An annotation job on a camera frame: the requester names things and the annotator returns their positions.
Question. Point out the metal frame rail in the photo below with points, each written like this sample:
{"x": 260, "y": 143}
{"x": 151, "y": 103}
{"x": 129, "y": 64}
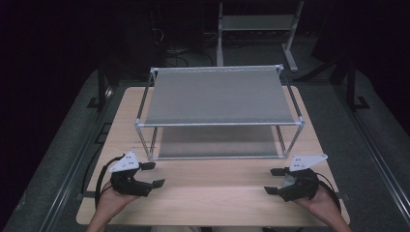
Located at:
{"x": 380, "y": 161}
{"x": 78, "y": 161}

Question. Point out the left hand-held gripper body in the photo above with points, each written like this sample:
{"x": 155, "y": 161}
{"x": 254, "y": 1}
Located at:
{"x": 124, "y": 162}

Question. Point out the white metal stand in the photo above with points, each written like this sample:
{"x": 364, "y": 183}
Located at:
{"x": 257, "y": 22}

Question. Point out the person's left hand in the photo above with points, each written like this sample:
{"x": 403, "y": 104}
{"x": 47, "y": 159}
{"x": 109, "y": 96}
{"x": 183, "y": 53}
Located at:
{"x": 111, "y": 201}

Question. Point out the person's right hand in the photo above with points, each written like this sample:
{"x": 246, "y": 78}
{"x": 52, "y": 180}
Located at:
{"x": 322, "y": 204}

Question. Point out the two-tier grey mesh rack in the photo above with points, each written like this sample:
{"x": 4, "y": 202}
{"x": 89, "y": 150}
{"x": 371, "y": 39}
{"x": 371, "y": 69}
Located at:
{"x": 219, "y": 96}

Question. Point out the black upright stand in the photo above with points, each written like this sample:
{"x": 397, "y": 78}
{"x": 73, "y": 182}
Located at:
{"x": 102, "y": 87}
{"x": 351, "y": 87}

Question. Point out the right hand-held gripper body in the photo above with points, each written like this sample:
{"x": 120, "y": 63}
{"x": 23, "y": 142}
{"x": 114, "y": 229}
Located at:
{"x": 303, "y": 188}

